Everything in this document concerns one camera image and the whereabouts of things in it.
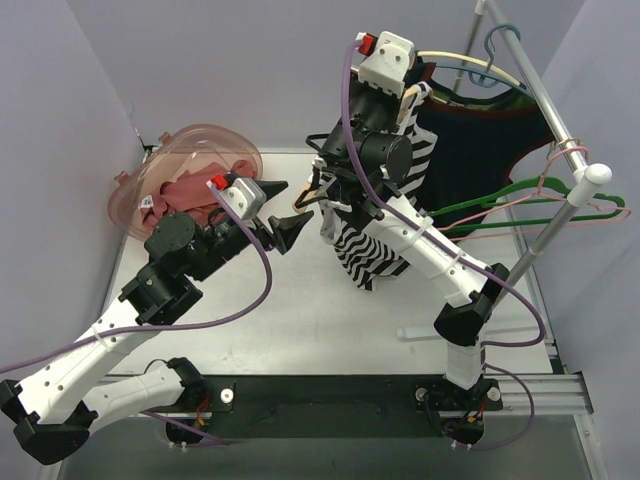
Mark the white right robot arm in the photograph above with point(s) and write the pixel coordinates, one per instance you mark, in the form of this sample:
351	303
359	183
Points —
365	179

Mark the aluminium frame rail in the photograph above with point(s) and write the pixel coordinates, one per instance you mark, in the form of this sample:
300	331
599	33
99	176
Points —
552	394

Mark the black white striped tank top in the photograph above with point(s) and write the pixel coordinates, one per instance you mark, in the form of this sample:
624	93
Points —
363	252

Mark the metal clothes rack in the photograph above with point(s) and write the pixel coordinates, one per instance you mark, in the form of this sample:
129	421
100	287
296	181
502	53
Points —
561	140

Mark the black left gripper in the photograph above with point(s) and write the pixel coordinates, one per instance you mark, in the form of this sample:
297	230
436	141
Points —
265	230

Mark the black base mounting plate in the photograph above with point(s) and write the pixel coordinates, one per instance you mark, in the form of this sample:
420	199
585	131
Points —
392	406

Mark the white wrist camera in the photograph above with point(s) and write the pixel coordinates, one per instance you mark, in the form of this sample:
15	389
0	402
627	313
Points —
387	59
241	194

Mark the olive green garment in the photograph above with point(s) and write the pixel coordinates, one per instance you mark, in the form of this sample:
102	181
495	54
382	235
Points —
511	99

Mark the cream plastic hanger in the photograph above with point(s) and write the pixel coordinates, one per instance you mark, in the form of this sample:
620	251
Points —
480	72

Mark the beige wooden hanger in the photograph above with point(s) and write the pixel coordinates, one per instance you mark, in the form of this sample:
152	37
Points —
384	160

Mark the rust red tank top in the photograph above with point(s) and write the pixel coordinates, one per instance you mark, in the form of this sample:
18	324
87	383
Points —
189	194

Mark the navy blue garment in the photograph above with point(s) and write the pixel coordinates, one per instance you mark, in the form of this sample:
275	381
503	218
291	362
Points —
476	150

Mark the pink wire hanger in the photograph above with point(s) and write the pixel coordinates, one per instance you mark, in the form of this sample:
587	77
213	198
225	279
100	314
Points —
589	179

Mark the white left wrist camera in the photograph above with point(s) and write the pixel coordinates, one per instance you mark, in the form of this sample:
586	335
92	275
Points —
241	194

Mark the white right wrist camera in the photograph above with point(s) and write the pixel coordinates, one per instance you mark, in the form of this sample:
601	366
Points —
387	59

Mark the green plastic hanger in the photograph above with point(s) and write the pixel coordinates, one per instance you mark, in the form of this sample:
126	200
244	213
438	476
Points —
537	190

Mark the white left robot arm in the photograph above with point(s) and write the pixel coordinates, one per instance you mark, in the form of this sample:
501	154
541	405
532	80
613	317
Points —
56	409

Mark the pink translucent plastic basket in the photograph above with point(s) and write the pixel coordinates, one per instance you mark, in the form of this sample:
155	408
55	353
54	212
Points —
190	148

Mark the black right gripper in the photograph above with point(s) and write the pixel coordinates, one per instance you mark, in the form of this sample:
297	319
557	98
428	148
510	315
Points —
332	181

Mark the teal blue hanger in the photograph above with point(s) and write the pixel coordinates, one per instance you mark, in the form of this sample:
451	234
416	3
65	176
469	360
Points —
488	46

